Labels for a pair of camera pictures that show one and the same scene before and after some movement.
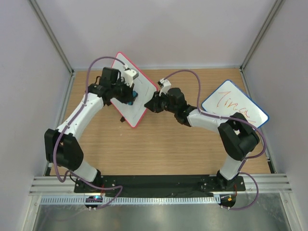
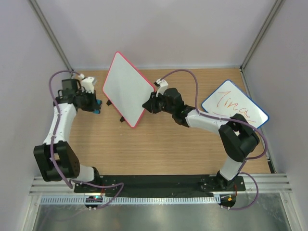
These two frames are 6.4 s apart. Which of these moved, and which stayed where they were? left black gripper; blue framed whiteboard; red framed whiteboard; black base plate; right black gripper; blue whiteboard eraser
Moved: blue whiteboard eraser; left black gripper
Stayed: right black gripper; black base plate; blue framed whiteboard; red framed whiteboard
